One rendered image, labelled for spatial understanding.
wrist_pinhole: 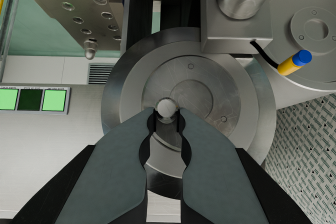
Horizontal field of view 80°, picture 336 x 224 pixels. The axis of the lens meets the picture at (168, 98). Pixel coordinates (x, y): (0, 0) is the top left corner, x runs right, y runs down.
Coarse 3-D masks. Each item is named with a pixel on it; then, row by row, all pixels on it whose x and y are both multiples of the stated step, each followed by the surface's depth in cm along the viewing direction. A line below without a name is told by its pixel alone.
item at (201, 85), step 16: (160, 64) 16; (176, 64) 16; (192, 64) 16; (208, 64) 16; (160, 80) 15; (176, 80) 15; (192, 80) 16; (208, 80) 15; (224, 80) 15; (144, 96) 15; (160, 96) 15; (176, 96) 15; (192, 96) 15; (208, 96) 15; (224, 96) 15; (192, 112) 15; (208, 112) 15; (224, 112) 15; (160, 128) 15; (224, 128) 15; (176, 144) 14
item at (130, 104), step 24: (168, 48) 18; (192, 48) 18; (144, 72) 17; (240, 72) 17; (120, 96) 17; (240, 96) 17; (120, 120) 16; (240, 120) 16; (240, 144) 16; (168, 168) 15
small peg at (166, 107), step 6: (162, 102) 12; (168, 102) 12; (174, 102) 12; (156, 108) 12; (162, 108) 12; (168, 108) 12; (174, 108) 12; (156, 114) 12; (162, 114) 12; (168, 114) 12; (174, 114) 12; (162, 120) 13; (168, 120) 13
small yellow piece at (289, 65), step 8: (256, 48) 15; (264, 56) 14; (296, 56) 12; (304, 56) 11; (272, 64) 14; (280, 64) 13; (288, 64) 12; (296, 64) 12; (304, 64) 12; (280, 72) 13; (288, 72) 13
